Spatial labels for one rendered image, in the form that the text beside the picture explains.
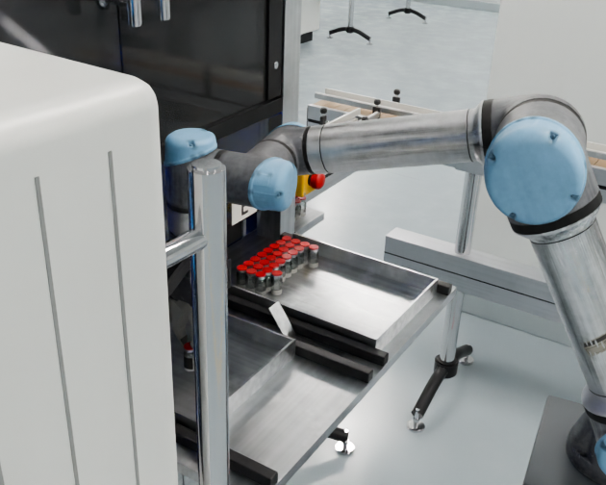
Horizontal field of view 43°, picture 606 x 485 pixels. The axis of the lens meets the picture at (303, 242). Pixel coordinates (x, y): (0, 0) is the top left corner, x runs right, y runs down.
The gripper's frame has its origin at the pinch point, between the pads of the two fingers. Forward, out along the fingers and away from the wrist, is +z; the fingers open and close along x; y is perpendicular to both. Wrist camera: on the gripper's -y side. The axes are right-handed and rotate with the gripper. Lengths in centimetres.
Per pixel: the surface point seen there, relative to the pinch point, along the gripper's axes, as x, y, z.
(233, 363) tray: -4.9, 5.8, 5.2
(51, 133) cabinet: -41, -57, -60
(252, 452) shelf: -20.0, -9.8, 5.4
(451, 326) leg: -2, 128, 65
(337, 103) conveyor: 48, 132, 0
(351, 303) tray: -12.1, 34.2, 5.1
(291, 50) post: 14, 51, -37
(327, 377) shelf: -20.0, 11.7, 5.4
